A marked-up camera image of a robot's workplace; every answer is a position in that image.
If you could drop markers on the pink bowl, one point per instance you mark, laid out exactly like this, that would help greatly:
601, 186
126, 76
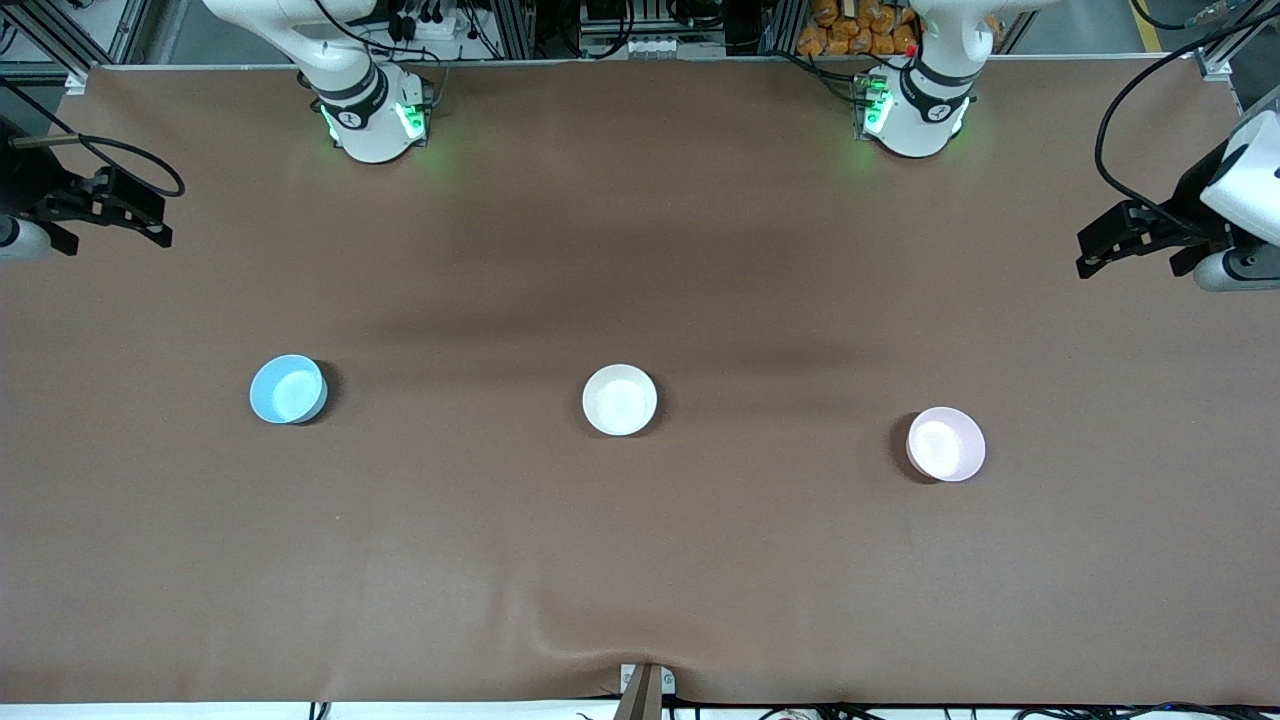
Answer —
945, 444

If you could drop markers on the metal table edge bracket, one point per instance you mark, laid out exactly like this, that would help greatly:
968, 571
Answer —
665, 682

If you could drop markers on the power strip with black plugs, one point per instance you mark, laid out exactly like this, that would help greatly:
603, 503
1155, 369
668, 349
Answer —
430, 25

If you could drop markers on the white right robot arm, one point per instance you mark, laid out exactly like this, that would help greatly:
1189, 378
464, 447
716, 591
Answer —
365, 120

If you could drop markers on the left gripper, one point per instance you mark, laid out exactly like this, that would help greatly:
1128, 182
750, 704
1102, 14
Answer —
1187, 202

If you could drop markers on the aluminium frame profile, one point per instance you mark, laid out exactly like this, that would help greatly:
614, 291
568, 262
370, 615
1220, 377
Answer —
60, 30
1235, 50

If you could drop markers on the orange packets pile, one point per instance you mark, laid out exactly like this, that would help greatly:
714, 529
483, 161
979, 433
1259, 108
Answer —
850, 30

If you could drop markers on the white power strip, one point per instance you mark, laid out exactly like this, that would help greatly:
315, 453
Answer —
652, 46

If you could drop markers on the white bowl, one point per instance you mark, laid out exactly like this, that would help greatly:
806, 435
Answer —
620, 400

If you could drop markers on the light blue bowl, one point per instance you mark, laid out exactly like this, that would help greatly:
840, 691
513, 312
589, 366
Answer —
287, 390

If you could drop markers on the brown table mat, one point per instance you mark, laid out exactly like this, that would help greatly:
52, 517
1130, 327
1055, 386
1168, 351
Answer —
640, 560

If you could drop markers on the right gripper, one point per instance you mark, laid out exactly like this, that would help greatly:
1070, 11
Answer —
28, 185

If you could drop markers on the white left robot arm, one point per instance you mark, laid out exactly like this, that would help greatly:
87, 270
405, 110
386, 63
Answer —
920, 110

